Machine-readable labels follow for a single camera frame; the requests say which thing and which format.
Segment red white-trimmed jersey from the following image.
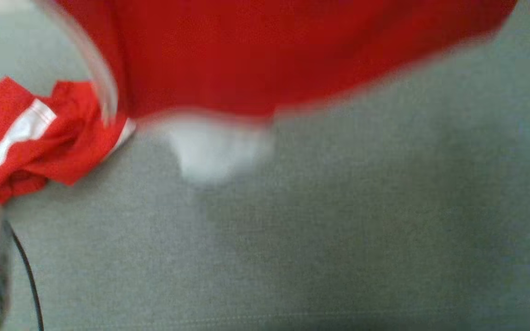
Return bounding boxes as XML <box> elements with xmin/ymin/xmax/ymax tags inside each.
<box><xmin>30</xmin><ymin>0</ymin><xmax>518</xmax><ymax>184</ymax></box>

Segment red shorts with white stripe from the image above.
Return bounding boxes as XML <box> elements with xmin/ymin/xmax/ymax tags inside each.
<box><xmin>0</xmin><ymin>76</ymin><xmax>137</xmax><ymax>205</ymax></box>

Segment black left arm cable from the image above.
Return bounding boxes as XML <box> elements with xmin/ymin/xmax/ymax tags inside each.
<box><xmin>5</xmin><ymin>221</ymin><xmax>45</xmax><ymax>331</ymax></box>

